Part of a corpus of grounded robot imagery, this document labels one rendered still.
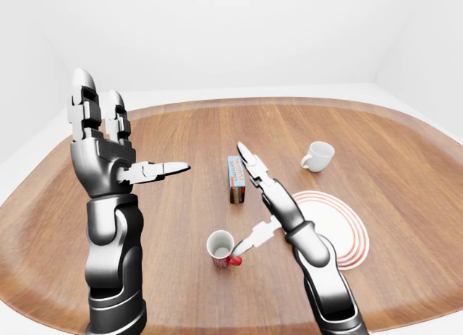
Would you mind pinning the white plate with red rings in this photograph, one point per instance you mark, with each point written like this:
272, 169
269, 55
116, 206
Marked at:
343, 226

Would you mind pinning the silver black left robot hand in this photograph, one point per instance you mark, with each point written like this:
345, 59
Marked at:
94, 161

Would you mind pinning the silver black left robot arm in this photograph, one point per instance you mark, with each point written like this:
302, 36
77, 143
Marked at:
115, 262

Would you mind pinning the blue chocolate pudding box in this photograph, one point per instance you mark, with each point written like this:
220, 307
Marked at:
237, 179

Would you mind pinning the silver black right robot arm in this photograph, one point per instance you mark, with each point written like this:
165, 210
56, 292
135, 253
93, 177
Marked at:
325, 277

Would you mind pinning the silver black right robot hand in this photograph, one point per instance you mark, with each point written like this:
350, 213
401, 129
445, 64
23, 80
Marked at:
282, 204

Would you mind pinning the red mug with white print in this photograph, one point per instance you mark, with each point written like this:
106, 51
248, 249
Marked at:
220, 249

